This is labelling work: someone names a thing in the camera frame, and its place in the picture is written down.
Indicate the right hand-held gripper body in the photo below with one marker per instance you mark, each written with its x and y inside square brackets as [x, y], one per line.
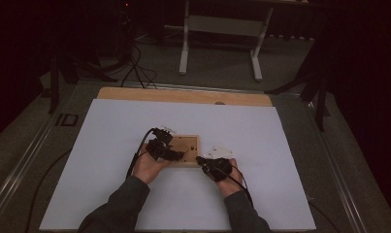
[219, 166]

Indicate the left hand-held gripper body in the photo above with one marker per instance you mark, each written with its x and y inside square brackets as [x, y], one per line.
[160, 145]

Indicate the wooden picture frame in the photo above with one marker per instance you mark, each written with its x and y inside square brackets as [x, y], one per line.
[188, 145]

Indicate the person's right hand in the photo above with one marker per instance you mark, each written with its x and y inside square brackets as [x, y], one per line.
[232, 186]

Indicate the person's left hand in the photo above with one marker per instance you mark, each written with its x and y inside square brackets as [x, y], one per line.
[147, 168]

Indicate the white table cover sheet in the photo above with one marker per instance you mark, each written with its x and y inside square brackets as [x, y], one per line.
[118, 129]

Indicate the wooden table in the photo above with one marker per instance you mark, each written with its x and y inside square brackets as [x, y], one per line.
[183, 96]

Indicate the black floor socket box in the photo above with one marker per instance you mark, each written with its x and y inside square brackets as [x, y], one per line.
[67, 120]

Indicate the dark equipment tower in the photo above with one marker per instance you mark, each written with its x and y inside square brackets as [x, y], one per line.
[126, 29]

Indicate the black metal stand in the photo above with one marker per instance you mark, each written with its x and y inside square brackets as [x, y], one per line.
[54, 84]

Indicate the black tripod stand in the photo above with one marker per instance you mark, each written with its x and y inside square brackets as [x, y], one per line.
[320, 90]

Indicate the metal floor rail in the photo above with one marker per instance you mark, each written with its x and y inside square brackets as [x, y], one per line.
[18, 174]
[338, 171]

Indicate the white metal desk frame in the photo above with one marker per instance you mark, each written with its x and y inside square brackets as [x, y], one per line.
[222, 26]

